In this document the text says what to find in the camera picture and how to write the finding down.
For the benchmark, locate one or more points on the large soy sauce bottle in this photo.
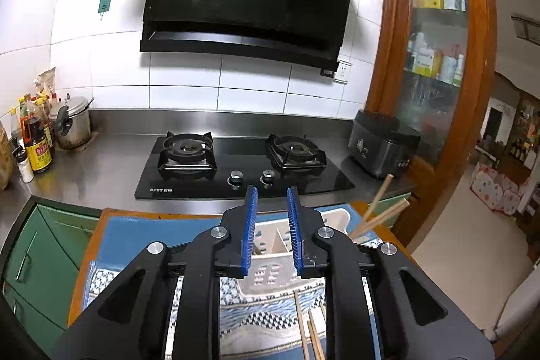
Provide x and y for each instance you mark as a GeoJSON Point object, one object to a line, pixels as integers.
{"type": "Point", "coordinates": [37, 145]}

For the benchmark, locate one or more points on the dark yellow-cap sauce bottle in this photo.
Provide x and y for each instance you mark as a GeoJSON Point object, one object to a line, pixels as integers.
{"type": "Point", "coordinates": [45, 119]}

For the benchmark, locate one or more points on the green kitchen cabinets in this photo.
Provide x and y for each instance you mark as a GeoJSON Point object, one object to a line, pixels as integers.
{"type": "Point", "coordinates": [38, 250]}

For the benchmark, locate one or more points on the metal pressure cooker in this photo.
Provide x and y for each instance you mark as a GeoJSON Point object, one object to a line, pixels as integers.
{"type": "Point", "coordinates": [74, 128]}

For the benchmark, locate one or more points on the white wall socket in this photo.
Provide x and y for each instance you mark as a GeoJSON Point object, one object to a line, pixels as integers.
{"type": "Point", "coordinates": [342, 70]}

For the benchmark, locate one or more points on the dark display shelf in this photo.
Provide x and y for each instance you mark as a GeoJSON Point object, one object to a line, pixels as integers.
{"type": "Point", "coordinates": [523, 132]}

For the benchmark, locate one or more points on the seasoning bag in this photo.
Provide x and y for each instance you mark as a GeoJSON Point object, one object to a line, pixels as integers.
{"type": "Point", "coordinates": [47, 79]}

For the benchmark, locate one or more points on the clear yellow-cap bottle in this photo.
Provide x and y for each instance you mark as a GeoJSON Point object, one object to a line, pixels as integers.
{"type": "Point", "coordinates": [17, 128]}

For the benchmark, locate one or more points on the wooden table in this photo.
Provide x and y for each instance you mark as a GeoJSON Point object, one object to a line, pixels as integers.
{"type": "Point", "coordinates": [84, 263]}

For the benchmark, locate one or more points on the round wooden chopping board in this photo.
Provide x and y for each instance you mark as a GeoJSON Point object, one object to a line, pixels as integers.
{"type": "Point", "coordinates": [4, 161]}

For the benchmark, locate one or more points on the black rice cooker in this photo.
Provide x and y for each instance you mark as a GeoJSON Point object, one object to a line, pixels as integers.
{"type": "Point", "coordinates": [379, 145]}

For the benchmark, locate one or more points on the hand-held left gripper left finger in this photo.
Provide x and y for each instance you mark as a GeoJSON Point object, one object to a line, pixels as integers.
{"type": "Point", "coordinates": [251, 229]}

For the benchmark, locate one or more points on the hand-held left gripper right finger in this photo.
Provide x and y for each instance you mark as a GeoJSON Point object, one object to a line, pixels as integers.
{"type": "Point", "coordinates": [295, 229]}

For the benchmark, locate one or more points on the blue patterned tablecloth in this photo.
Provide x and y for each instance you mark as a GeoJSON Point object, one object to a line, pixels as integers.
{"type": "Point", "coordinates": [261, 322]}

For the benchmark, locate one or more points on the wooden glass-door cabinet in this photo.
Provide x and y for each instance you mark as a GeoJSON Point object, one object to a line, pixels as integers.
{"type": "Point", "coordinates": [392, 48]}

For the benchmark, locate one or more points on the black glass gas stove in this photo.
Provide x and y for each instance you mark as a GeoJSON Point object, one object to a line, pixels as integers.
{"type": "Point", "coordinates": [190, 183]}

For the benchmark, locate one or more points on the white plastic chopstick holder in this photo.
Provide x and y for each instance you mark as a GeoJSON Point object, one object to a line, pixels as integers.
{"type": "Point", "coordinates": [276, 246]}

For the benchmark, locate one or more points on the dotted storage box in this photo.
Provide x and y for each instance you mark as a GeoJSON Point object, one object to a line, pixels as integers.
{"type": "Point", "coordinates": [498, 189]}

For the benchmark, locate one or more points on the white teal box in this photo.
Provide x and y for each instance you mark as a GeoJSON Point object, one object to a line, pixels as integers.
{"type": "Point", "coordinates": [454, 0]}

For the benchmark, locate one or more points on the white green box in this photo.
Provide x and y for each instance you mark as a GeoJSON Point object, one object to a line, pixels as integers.
{"type": "Point", "coordinates": [423, 62]}

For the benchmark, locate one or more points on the small white shaker bottle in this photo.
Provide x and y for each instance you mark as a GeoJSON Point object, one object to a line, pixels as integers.
{"type": "Point", "coordinates": [24, 168]}

